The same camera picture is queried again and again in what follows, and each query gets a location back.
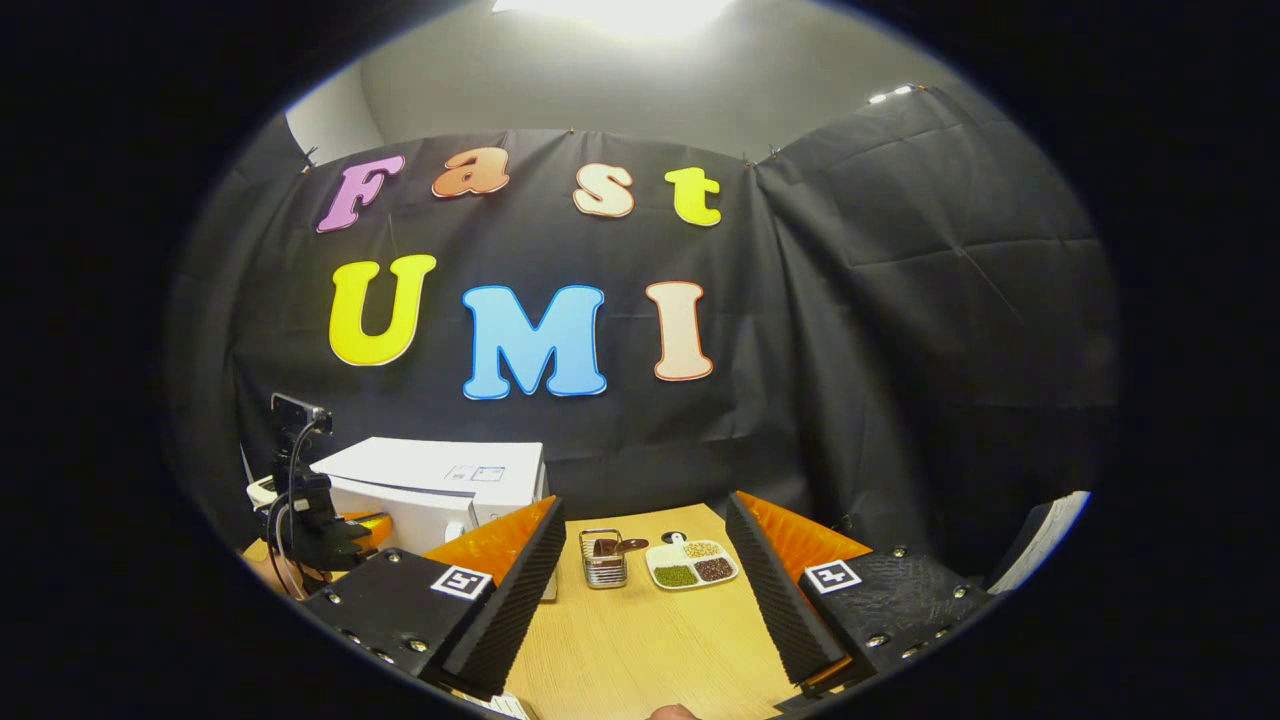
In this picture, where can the white toaster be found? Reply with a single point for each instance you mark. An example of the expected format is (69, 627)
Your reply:
(262, 492)

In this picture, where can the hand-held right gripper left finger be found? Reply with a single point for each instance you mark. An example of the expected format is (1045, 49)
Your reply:
(510, 600)

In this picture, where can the white plate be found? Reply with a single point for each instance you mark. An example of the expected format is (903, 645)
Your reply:
(500, 706)

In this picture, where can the small ceiling spotlight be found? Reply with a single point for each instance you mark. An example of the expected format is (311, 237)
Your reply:
(890, 95)

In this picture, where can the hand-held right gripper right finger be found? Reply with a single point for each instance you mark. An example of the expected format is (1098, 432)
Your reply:
(780, 600)

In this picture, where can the white microwave oven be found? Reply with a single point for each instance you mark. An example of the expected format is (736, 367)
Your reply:
(430, 470)

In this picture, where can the ceiling light panel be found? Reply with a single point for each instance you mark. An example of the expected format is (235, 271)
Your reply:
(615, 15)

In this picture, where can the white divided dish with beans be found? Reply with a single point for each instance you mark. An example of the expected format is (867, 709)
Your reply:
(692, 568)

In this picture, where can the brown spoon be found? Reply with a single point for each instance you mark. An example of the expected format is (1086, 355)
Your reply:
(625, 546)

